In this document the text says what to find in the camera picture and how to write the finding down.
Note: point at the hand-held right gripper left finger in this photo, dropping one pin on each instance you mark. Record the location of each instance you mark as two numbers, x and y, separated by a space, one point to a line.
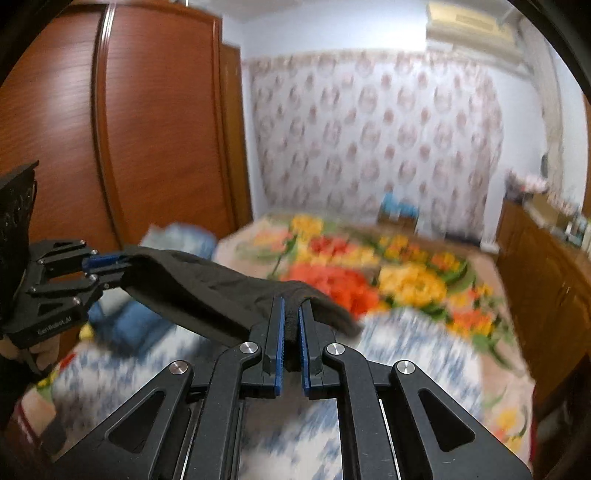
277 346

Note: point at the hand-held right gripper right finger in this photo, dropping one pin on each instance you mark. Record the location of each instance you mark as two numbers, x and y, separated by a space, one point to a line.
304 355

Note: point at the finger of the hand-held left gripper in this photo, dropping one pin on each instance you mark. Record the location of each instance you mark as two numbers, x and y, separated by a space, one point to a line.
87 286
101 262

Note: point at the black pants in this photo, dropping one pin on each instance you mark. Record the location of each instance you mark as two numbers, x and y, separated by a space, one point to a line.
207 290

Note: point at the person's left hand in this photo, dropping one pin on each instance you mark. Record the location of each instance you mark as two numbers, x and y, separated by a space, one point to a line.
46 355

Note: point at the blue denim jeans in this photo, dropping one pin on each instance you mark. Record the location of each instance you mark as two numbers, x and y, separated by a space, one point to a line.
134 323

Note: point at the blue floral bed sheet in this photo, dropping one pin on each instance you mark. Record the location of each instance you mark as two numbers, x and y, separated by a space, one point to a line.
406 346

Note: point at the colourful flower blanket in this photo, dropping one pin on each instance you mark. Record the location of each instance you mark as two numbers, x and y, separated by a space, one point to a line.
415 277

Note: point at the brown louvred wardrobe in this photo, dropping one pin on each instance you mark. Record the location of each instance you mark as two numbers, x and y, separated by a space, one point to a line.
161 115

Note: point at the cardboard box with blue bag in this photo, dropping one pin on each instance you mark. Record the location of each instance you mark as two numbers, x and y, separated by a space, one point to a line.
399 210

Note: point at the circle-patterned sheer curtain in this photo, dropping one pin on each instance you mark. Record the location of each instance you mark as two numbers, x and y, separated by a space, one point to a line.
369 138

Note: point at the wooden cabinet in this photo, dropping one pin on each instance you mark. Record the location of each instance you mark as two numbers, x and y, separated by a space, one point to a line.
545 286

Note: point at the stack of papers and cloth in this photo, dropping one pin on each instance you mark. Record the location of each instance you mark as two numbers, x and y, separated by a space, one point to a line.
526 182

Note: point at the beige patterned window curtain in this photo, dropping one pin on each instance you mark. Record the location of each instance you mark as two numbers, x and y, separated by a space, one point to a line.
551 115

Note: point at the beige air conditioner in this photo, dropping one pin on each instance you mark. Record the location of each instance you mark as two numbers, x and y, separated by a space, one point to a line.
471 27

